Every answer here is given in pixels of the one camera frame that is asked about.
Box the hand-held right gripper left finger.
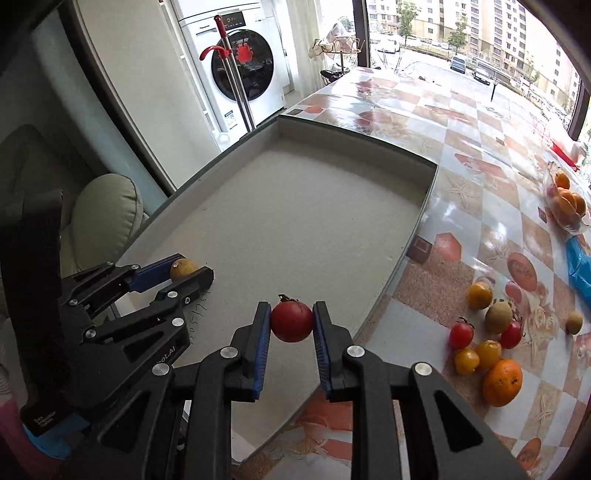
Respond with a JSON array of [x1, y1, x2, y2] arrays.
[[60, 301, 273, 480]]

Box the person's left hand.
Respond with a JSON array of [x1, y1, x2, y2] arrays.
[[22, 413, 90, 460]]

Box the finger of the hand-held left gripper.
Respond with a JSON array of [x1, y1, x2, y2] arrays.
[[83, 265, 215, 344], [62, 253, 186, 319]]

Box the beige cushioned chair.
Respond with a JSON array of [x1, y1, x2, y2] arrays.
[[60, 173, 151, 278]]

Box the clothes drying rack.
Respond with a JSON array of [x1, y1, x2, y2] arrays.
[[308, 16, 368, 75]]

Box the white washing machine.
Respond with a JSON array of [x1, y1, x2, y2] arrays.
[[170, 0, 296, 151]]

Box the glass bowl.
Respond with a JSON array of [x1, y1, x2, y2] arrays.
[[544, 168, 591, 232]]

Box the blue cloth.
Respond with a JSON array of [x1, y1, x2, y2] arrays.
[[566, 235, 591, 298]]

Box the large red tomato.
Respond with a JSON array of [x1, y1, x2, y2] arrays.
[[270, 294, 315, 343]]

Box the grey rectangular tray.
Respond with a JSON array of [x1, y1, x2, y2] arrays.
[[105, 114, 438, 462]]

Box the large orange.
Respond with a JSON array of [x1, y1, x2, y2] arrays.
[[483, 359, 524, 408]]

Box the red handled metal mop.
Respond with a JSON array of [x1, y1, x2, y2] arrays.
[[199, 15, 257, 132]]

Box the red and white plastic bag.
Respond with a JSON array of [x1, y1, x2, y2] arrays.
[[549, 124, 589, 171]]

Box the red cherry tomato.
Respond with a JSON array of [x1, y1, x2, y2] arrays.
[[501, 320, 524, 350], [449, 318, 475, 350]]

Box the yellow cherry tomato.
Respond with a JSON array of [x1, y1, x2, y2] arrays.
[[468, 281, 494, 310], [475, 340, 502, 371], [454, 347, 481, 376]]

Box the white door panel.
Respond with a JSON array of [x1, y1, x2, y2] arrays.
[[60, 0, 222, 195]]

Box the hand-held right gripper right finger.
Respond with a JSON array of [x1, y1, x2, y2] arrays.
[[311, 300, 532, 480]]

